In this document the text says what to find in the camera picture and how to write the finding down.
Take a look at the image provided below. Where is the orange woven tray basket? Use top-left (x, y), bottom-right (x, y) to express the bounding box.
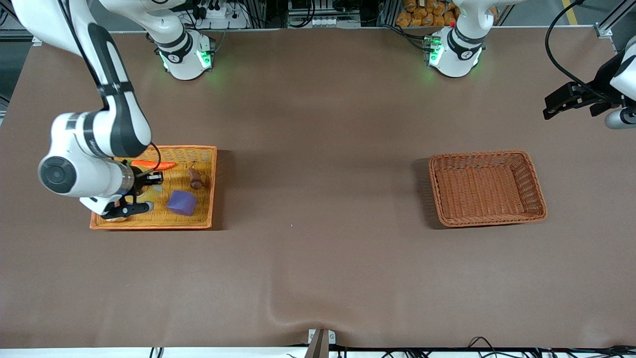
top-left (89, 145), bottom-right (218, 230)

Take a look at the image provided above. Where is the metal table edge bracket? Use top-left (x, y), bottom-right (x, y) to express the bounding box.
top-left (308, 328), bottom-right (336, 358)

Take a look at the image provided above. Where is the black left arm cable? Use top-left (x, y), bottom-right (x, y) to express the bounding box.
top-left (545, 0), bottom-right (604, 91)

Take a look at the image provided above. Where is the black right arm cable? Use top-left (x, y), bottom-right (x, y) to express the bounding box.
top-left (57, 0), bottom-right (162, 174)

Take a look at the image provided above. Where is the orange toy carrot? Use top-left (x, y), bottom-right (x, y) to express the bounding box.
top-left (127, 160), bottom-right (176, 172)

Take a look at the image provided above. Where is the purple foam cube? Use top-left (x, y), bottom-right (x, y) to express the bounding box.
top-left (166, 190), bottom-right (198, 217)

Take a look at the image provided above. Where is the white power strip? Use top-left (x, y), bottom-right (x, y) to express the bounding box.
top-left (198, 0), bottom-right (247, 29)

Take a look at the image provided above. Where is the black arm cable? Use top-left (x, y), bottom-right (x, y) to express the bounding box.
top-left (57, 0), bottom-right (162, 174)
top-left (545, 0), bottom-right (604, 91)

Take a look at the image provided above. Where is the brown wicker basket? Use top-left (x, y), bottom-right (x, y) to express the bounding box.
top-left (428, 151), bottom-right (548, 228)

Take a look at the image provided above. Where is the aluminium frame profile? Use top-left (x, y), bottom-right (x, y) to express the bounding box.
top-left (594, 0), bottom-right (636, 39)

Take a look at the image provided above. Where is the bag of orange buns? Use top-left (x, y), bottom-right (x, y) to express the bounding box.
top-left (396, 0), bottom-right (459, 28)

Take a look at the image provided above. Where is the yellowish clear tape roll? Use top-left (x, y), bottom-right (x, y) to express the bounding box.
top-left (127, 185), bottom-right (164, 205)

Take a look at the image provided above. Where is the black floor cable bundle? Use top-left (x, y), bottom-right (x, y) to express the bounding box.
top-left (338, 337), bottom-right (636, 358)

